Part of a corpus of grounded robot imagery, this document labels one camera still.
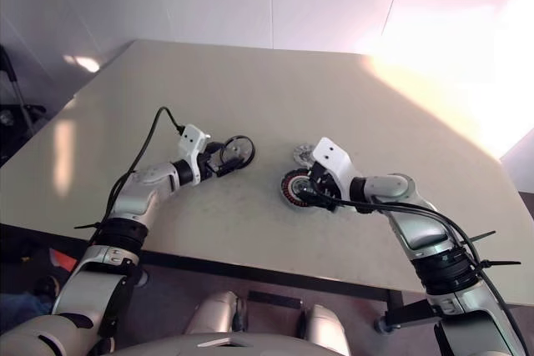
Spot black metal stand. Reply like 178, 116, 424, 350
0, 45, 47, 140

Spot silver robot thigh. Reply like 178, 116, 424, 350
298, 303, 351, 356
185, 291, 247, 336

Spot round motor housing copper windings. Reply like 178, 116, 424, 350
278, 166, 319, 209

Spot black round motor lid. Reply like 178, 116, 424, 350
219, 134, 256, 174

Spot silver robot torso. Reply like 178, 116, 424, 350
89, 332, 322, 356

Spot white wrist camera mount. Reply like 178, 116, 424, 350
311, 137, 354, 203
178, 123, 212, 185

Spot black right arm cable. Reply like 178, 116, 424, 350
329, 195, 531, 356

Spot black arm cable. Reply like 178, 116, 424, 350
89, 106, 188, 244
329, 195, 531, 356

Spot silver right robot thigh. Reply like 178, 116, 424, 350
298, 303, 351, 356

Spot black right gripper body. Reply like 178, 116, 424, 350
310, 172, 341, 212

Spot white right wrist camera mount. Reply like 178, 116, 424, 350
311, 137, 354, 203

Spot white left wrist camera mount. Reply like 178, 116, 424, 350
178, 123, 212, 185

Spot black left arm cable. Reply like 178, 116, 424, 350
89, 106, 188, 244

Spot black bar under table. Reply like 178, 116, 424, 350
248, 290, 304, 311

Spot red object on floor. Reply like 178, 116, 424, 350
48, 247, 78, 272

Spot blue jeans leg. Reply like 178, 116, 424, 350
0, 291, 53, 328

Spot silver left robot thigh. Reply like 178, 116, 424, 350
185, 291, 247, 336

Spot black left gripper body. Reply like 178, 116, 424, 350
196, 142, 224, 184

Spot black shoe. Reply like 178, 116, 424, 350
33, 274, 62, 298

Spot silver spoked rotor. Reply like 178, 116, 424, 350
290, 143, 316, 165

